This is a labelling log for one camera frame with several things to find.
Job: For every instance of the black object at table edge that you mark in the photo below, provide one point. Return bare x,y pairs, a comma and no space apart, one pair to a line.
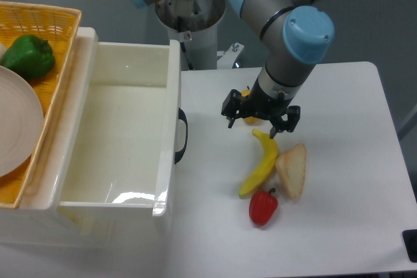
410,241

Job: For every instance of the beige round plate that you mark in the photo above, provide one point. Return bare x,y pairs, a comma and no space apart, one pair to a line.
21,120

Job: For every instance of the yellow bell pepper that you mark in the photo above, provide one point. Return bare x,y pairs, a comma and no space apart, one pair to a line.
249,120

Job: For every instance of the black drawer handle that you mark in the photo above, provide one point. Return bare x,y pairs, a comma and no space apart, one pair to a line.
182,135

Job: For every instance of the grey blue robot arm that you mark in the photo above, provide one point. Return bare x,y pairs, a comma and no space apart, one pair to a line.
296,34

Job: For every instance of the green bell pepper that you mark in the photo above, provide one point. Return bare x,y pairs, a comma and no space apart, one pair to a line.
30,57

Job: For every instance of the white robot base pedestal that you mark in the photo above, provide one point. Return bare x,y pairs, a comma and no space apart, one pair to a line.
193,23

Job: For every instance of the yellow banana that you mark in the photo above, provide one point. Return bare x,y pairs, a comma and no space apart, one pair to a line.
262,172

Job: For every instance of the white drawer cabinet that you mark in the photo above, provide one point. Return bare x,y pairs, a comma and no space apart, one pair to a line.
40,219

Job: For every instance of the white metal mounting bracket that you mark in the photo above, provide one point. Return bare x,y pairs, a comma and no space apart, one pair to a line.
230,58

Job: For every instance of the red bell pepper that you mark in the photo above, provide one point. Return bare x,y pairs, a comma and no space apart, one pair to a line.
262,206

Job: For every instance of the triangle toast bread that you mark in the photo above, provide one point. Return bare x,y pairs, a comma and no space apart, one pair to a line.
291,168

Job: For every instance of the white plastic drawer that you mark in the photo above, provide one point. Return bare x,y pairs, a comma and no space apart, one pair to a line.
125,147

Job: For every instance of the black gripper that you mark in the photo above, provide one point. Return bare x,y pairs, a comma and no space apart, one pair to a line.
256,103

